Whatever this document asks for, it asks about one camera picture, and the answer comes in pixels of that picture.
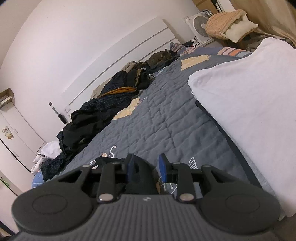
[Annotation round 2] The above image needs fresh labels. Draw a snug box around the black hooded garment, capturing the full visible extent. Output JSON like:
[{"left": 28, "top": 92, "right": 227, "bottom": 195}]
[{"left": 87, "top": 154, "right": 159, "bottom": 199}]

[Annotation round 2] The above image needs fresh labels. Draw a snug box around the grey fish pattern quilt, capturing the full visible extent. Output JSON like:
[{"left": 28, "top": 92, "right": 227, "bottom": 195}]
[{"left": 53, "top": 47, "right": 269, "bottom": 189}]

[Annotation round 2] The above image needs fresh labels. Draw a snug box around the white box fan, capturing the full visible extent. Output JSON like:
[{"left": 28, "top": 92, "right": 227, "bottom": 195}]
[{"left": 185, "top": 9, "right": 213, "bottom": 43}]

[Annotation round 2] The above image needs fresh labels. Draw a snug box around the white wardrobe with stickers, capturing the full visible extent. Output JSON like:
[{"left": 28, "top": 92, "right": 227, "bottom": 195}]
[{"left": 1, "top": 102, "right": 45, "bottom": 232}]

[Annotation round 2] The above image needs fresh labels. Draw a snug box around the dark clothes pile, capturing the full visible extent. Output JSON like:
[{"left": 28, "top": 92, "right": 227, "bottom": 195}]
[{"left": 41, "top": 62, "right": 151, "bottom": 182}]

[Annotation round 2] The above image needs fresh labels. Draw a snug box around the olive green garment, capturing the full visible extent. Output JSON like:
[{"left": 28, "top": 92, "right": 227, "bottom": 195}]
[{"left": 147, "top": 49, "right": 177, "bottom": 67}]

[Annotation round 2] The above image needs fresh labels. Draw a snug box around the white bed headboard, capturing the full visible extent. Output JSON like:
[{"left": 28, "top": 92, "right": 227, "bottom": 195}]
[{"left": 61, "top": 18, "right": 178, "bottom": 110}]

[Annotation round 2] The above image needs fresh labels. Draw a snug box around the blue pillow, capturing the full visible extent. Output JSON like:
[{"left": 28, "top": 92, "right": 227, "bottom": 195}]
[{"left": 32, "top": 170, "right": 45, "bottom": 188}]

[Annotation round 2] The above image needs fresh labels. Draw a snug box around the white clothes heap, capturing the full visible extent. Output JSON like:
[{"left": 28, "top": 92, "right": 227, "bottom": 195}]
[{"left": 31, "top": 141, "right": 62, "bottom": 175}]

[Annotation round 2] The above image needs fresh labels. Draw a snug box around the cardboard box on wardrobe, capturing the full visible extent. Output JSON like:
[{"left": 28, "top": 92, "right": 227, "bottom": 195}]
[{"left": 0, "top": 88, "right": 15, "bottom": 108}]

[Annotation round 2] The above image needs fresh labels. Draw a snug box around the tan checked pillow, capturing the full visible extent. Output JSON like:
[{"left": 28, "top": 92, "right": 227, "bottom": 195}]
[{"left": 205, "top": 9, "right": 258, "bottom": 43}]

